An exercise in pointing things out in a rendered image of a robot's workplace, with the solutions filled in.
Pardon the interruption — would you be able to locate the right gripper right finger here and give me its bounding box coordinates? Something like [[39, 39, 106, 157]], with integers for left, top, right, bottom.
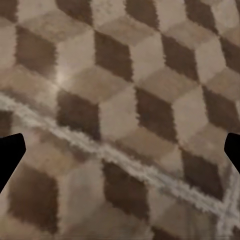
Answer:
[[224, 133, 240, 173]]

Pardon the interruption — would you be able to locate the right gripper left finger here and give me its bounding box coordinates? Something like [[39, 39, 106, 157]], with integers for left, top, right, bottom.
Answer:
[[0, 133, 26, 193]]

